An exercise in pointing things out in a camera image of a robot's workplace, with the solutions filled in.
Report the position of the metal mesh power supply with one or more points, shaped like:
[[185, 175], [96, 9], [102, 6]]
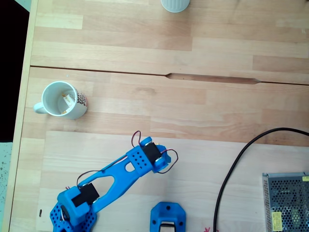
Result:
[[287, 203]]

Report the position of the wooden post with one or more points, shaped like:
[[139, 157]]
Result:
[[168, 229]]

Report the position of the wooden base board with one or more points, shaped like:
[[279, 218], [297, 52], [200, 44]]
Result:
[[193, 169]]

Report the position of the white mug with black text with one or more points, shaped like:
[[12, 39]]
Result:
[[54, 100]]

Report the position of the white ribbed cup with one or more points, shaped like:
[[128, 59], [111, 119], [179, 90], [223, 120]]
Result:
[[175, 4]]

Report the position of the blue post base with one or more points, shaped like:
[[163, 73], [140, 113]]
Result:
[[167, 212]]

